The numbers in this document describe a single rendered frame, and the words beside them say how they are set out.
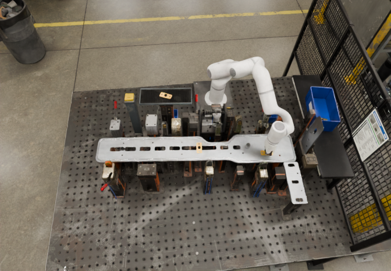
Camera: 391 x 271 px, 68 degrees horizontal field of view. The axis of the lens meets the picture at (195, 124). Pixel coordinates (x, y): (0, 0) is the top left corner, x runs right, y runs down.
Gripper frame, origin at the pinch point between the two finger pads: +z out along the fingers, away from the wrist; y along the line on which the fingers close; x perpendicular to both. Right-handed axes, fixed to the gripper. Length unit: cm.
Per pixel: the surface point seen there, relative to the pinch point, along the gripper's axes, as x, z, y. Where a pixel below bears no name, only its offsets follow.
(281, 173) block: 8.1, 5.0, 14.2
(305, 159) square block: 23.5, -2.1, 7.6
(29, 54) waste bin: -252, 87, -188
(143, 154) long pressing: -85, 3, -1
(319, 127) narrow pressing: 26.6, -25.9, -2.6
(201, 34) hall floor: -33, 103, -245
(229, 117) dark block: -25.0, -8.2, -23.0
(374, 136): 55, -31, 8
